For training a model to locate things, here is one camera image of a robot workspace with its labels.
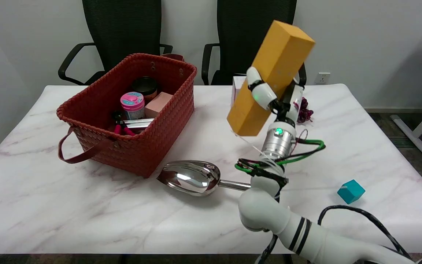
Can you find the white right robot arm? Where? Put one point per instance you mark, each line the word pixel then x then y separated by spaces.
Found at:
pixel 299 231

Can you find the pink and white carton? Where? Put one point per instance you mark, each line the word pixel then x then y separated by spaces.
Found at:
pixel 236 86

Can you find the white wall outlet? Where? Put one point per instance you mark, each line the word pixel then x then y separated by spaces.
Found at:
pixel 322 78

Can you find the shiny metal scoop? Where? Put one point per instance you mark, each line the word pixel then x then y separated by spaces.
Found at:
pixel 191 178

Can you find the teal cube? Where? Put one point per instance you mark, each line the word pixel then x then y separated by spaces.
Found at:
pixel 351 191

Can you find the brown woven storage basket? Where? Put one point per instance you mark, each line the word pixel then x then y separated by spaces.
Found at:
pixel 141 150

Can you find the pink lidded jar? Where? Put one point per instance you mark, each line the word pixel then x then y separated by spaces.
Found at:
pixel 132 104

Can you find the silver metal bar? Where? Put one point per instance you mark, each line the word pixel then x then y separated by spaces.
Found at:
pixel 139 124

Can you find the pale pink block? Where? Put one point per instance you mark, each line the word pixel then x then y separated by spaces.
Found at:
pixel 158 104

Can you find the yellow rectangular box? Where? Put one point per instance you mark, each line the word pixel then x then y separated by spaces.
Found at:
pixel 277 55

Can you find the black mesh office chair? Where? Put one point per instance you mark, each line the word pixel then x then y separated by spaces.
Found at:
pixel 123 25
pixel 244 29

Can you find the white zip tie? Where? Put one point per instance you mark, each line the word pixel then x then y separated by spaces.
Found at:
pixel 255 147

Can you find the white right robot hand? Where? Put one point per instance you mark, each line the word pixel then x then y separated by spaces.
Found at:
pixel 264 93

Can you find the dark round tin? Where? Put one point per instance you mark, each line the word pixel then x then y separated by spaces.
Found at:
pixel 145 86

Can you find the dark purple grape bunch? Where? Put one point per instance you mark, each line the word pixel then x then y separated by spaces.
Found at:
pixel 304 113

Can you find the white desk leg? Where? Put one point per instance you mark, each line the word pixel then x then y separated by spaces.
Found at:
pixel 414 141

